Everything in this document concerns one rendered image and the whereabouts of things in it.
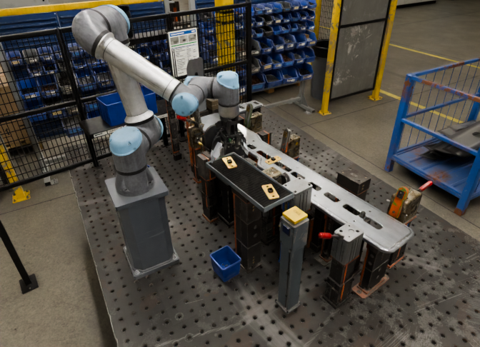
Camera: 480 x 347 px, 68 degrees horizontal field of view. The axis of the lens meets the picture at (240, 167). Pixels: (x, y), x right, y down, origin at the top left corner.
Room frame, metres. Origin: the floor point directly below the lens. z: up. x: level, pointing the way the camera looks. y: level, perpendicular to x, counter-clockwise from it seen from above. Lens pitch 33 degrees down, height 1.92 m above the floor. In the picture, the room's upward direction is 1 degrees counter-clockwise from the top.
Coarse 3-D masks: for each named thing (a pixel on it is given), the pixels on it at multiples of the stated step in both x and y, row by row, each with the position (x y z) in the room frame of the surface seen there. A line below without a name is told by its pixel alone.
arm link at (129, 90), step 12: (108, 12) 1.28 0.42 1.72; (120, 12) 1.33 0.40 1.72; (108, 24) 1.23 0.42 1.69; (120, 24) 1.30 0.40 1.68; (120, 36) 1.28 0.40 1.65; (120, 72) 1.27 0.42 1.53; (120, 84) 1.27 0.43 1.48; (132, 84) 1.28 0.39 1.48; (120, 96) 1.28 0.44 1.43; (132, 96) 1.27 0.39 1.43; (132, 108) 1.26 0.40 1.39; (144, 108) 1.29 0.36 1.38; (132, 120) 1.25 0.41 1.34; (144, 120) 1.25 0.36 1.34; (156, 120) 1.33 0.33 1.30; (156, 132) 1.28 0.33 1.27
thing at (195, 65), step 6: (192, 60) 2.08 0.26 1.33; (198, 60) 2.11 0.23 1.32; (186, 66) 2.06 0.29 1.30; (192, 66) 2.08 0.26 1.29; (198, 66) 2.10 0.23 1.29; (186, 72) 2.06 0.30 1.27; (192, 72) 2.08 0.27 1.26; (198, 72) 2.10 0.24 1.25; (204, 102) 2.12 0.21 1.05; (204, 108) 2.12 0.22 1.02
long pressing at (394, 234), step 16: (240, 128) 1.85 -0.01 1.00; (256, 144) 1.65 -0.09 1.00; (288, 160) 1.49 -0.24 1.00; (304, 176) 1.34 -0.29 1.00; (320, 176) 1.34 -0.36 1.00; (320, 192) 1.22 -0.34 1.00; (336, 192) 1.22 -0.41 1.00; (320, 208) 1.11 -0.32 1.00; (336, 208) 1.11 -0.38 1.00; (368, 208) 1.10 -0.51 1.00; (368, 224) 1.01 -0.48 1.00; (384, 224) 1.01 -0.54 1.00; (400, 224) 1.01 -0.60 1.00; (368, 240) 0.93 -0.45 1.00; (384, 240) 0.93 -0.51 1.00; (400, 240) 0.92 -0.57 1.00
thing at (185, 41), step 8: (168, 32) 2.31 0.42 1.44; (176, 32) 2.34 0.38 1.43; (184, 32) 2.38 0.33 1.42; (192, 32) 2.41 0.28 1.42; (168, 40) 2.31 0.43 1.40; (176, 40) 2.34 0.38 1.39; (184, 40) 2.37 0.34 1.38; (192, 40) 2.41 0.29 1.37; (176, 48) 2.34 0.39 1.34; (184, 48) 2.37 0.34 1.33; (192, 48) 2.40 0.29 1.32; (176, 56) 2.33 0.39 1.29; (184, 56) 2.37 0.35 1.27; (192, 56) 2.40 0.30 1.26; (200, 56) 2.43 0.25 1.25; (176, 64) 2.33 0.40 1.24; (184, 64) 2.36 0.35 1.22; (184, 72) 2.36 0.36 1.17
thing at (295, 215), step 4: (292, 208) 0.92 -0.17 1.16; (296, 208) 0.92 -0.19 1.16; (284, 212) 0.90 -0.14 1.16; (288, 212) 0.90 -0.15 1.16; (292, 212) 0.90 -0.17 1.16; (296, 212) 0.90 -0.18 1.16; (300, 212) 0.90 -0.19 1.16; (284, 216) 0.89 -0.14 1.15; (288, 216) 0.88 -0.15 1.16; (292, 216) 0.88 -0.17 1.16; (296, 216) 0.88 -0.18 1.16; (300, 216) 0.88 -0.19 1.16; (304, 216) 0.88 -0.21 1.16; (292, 220) 0.86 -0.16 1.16; (296, 220) 0.86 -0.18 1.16; (300, 220) 0.87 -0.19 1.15
